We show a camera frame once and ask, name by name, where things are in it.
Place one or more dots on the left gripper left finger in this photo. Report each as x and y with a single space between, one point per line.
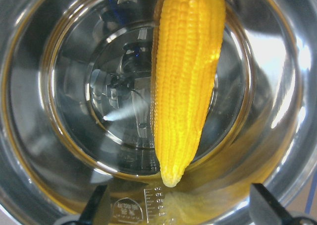
96 211

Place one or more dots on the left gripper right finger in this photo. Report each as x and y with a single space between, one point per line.
264 209

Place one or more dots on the yellow corn cob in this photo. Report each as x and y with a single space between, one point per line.
189 44

